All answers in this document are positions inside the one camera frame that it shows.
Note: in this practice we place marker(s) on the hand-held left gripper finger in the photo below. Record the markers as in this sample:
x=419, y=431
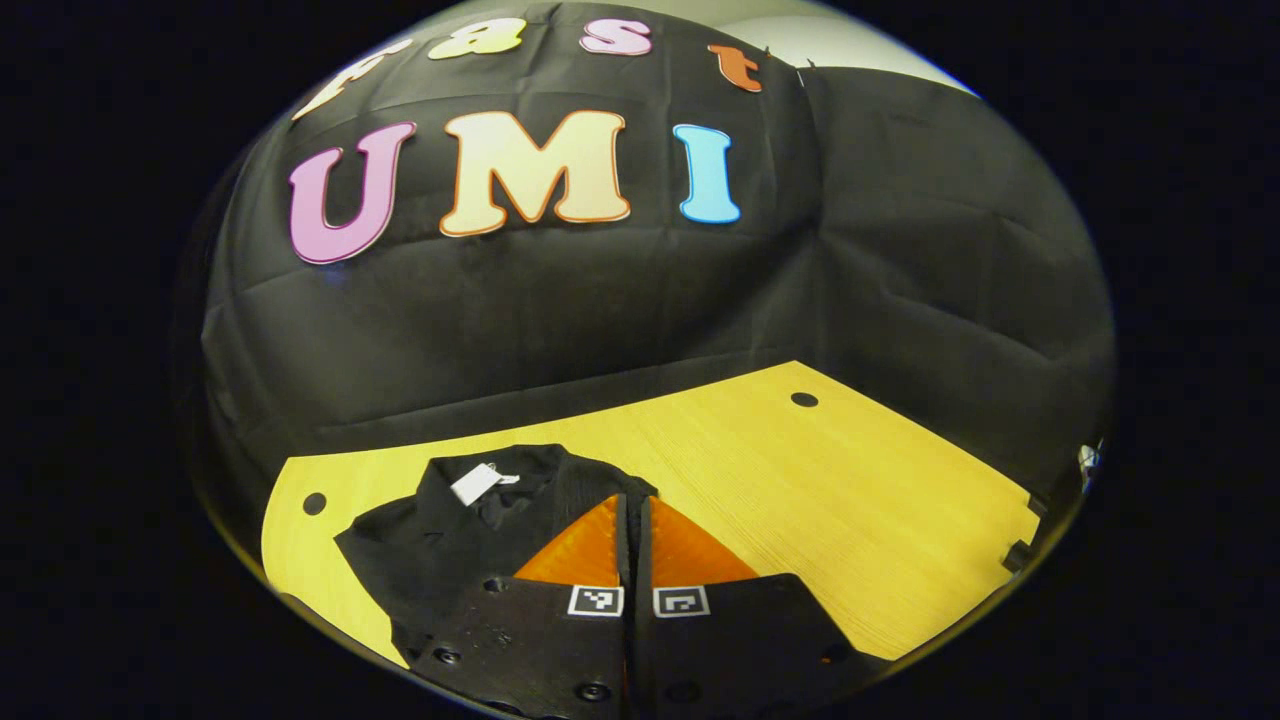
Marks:
x=643, y=560
x=624, y=560

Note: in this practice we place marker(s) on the black buttoned jacket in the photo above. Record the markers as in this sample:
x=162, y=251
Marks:
x=450, y=540

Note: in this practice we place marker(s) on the black backdrop cloth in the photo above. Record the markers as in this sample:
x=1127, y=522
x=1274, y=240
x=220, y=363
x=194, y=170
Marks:
x=600, y=320

